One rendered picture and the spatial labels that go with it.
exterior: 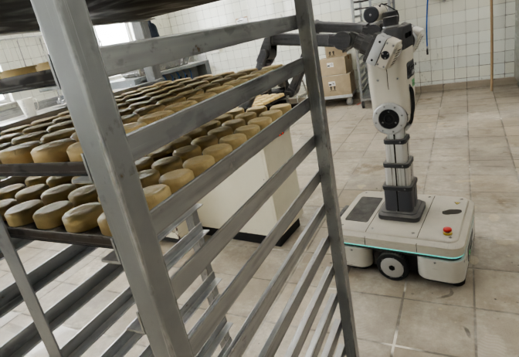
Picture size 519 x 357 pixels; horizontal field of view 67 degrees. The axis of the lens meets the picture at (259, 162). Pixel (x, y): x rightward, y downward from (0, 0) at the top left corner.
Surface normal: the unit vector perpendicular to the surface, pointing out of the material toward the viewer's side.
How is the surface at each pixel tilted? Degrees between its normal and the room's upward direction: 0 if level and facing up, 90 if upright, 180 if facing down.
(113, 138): 90
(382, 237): 31
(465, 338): 0
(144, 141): 90
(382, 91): 101
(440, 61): 90
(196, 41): 90
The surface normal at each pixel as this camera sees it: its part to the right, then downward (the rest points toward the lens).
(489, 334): -0.18, -0.93
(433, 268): -0.53, 0.37
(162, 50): 0.89, -0.02
